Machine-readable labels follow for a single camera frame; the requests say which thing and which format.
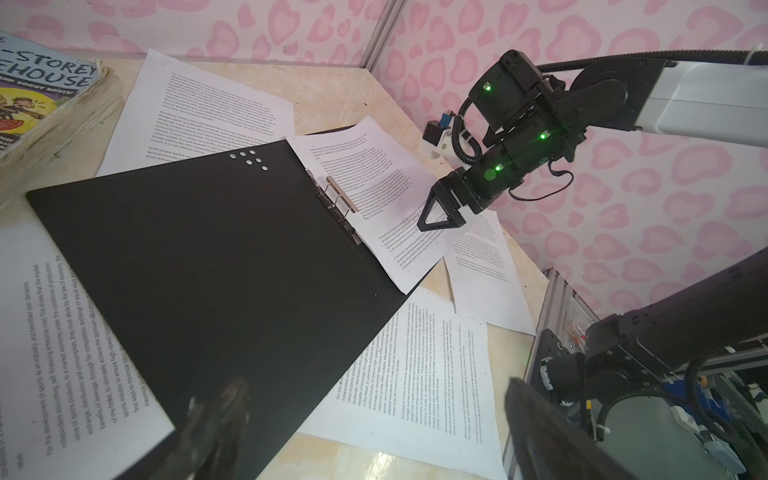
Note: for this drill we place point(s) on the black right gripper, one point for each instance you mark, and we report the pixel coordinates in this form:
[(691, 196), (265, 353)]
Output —
[(528, 126)]

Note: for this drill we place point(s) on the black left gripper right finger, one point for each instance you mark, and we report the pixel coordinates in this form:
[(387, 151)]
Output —
[(547, 446)]

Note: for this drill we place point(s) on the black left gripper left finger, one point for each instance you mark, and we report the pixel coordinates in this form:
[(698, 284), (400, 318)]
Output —
[(209, 445)]

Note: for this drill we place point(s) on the printed paper sheet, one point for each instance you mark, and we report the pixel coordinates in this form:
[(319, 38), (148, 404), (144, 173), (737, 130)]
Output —
[(421, 390), (483, 278), (176, 111), (388, 187), (73, 406)]

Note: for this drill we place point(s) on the white and black folder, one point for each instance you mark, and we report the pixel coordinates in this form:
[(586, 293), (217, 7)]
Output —
[(231, 265)]

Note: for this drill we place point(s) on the colourful paperback book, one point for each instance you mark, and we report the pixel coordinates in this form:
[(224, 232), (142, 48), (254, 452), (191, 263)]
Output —
[(48, 99)]

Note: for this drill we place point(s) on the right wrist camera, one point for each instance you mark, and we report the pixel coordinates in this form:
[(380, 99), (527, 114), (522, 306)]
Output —
[(436, 137)]

